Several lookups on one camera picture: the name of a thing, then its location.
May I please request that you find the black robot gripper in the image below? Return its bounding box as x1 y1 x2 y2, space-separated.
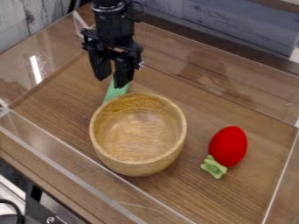
80 5 144 88

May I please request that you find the green rectangular block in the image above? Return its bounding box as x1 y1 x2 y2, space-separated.
103 80 131 102

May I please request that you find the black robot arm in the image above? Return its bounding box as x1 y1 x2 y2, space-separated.
80 0 144 88

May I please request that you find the brown wooden bowl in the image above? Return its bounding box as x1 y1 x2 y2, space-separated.
88 93 187 177

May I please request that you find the red plush strawberry toy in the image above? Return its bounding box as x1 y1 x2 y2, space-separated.
200 126 248 179

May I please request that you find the black metal table bracket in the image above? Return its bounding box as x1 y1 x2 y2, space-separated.
24 183 84 224

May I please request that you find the black cable bottom left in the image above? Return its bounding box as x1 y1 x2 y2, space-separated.
0 199 26 224

